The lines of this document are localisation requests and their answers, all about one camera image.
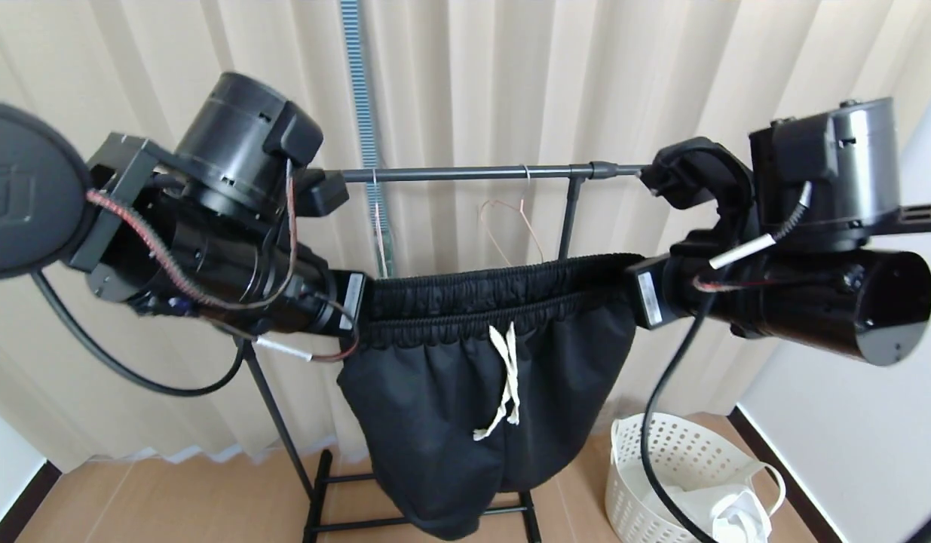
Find black clothes rack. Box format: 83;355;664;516
235;161;658;543

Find black shorts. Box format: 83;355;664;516
337;253;647;541

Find white laundry basket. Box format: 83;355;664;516
605;413;787;543

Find beige curtain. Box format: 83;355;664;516
360;0;931;425
0;0;362;465

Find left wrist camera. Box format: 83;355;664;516
293;167;351;219

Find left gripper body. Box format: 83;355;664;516
107;204;368;337

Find white garment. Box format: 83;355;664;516
646;460;787;543

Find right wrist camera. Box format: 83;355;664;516
639;137;758;253

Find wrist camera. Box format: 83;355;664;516
639;137;758;253
293;167;351;219

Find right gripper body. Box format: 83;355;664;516
627;247;931;368

